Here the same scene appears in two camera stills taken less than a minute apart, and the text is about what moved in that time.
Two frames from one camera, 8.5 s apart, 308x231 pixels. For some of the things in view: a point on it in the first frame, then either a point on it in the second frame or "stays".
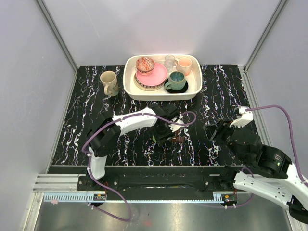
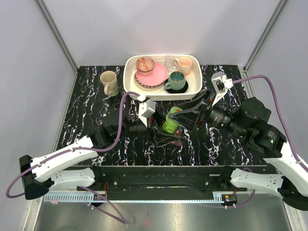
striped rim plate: [146, 87] stays
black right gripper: [211, 130] -> [187, 118]
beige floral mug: [109, 80] stays
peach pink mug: [184, 64] stays
